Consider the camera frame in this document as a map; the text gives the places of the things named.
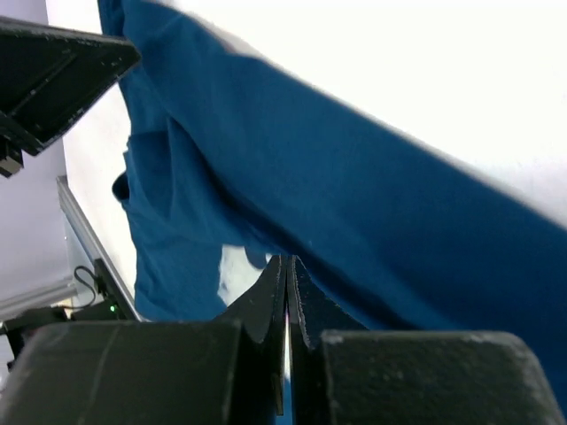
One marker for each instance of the navy blue printed t-shirt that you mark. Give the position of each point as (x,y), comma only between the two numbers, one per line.
(225,149)

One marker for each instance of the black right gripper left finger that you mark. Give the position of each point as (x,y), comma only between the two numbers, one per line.
(261,311)

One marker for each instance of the aluminium front frame rail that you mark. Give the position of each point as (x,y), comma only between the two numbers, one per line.
(83,248)

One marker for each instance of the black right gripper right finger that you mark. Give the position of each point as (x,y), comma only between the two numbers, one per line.
(310,313)

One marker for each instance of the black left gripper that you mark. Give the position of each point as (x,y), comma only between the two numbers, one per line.
(50,77)

